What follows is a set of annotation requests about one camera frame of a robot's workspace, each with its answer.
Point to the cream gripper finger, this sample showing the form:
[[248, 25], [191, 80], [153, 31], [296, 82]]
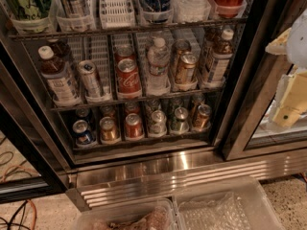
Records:
[[291, 98], [278, 46]]

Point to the silver redbull can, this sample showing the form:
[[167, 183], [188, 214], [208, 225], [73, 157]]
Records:
[[90, 77]]

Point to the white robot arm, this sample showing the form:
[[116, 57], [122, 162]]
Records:
[[296, 49]]

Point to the gold can bottom right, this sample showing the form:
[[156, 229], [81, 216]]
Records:
[[201, 116]]

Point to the rear gold can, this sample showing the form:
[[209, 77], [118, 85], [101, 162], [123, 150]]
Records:
[[178, 48]]

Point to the front gold can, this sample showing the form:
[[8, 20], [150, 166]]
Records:
[[186, 68]]

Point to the green can bottom shelf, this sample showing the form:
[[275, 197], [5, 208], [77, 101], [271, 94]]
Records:
[[179, 121]]

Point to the green can shelf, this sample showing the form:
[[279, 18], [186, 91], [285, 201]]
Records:
[[179, 121], [26, 10]]

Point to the silver can bottom shelf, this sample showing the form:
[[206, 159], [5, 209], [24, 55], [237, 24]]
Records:
[[157, 122]]

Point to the silver can shelf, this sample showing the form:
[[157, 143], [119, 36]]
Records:
[[157, 122], [75, 8]]

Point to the front red coca-cola can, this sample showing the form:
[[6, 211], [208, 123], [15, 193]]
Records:
[[128, 76]]

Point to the rear red coca-cola can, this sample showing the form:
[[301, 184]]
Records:
[[124, 51]]

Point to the red can bottom shelf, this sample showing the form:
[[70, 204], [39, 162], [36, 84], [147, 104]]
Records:
[[133, 126]]

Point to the empty white basket top shelf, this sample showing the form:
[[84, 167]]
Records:
[[116, 13]]

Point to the gold can bottom shelf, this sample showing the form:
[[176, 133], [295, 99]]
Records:
[[108, 129]]

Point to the silver can top shelf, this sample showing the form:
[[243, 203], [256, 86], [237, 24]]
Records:
[[75, 8]]

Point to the blue pepsi can bottom shelf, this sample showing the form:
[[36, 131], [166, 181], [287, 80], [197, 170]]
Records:
[[83, 132]]

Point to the steel fridge base grille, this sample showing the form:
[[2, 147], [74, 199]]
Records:
[[165, 175]]

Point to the green can top shelf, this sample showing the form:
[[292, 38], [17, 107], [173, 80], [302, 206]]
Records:
[[26, 10]]

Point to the open fridge door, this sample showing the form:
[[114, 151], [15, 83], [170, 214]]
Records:
[[24, 122]]

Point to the front right tea bottle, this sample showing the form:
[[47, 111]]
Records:
[[219, 56]]

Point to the tea bottle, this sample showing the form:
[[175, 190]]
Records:
[[59, 78], [219, 56]]

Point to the right clear plastic bin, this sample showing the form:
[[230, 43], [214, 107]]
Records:
[[234, 204]]

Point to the clear plastic bin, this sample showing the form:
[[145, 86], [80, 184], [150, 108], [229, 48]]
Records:
[[155, 214], [234, 204]]

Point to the clear water bottle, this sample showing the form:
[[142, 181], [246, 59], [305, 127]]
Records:
[[158, 57]]

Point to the left clear plastic bin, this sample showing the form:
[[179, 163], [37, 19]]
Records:
[[155, 214]]

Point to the front left tea bottle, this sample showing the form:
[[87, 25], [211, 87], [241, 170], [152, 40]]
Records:
[[59, 78]]

